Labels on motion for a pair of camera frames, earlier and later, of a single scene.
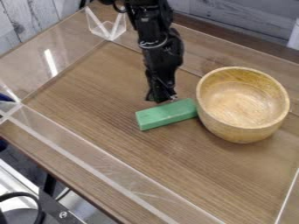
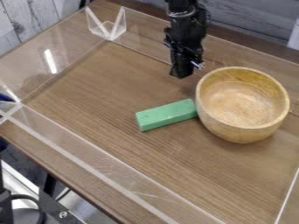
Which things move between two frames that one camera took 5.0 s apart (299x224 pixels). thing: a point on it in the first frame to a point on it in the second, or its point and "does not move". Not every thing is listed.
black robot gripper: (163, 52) to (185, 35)
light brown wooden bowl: (242, 103) does not move
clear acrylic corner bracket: (107, 29) does not move
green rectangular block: (173, 112) does not move
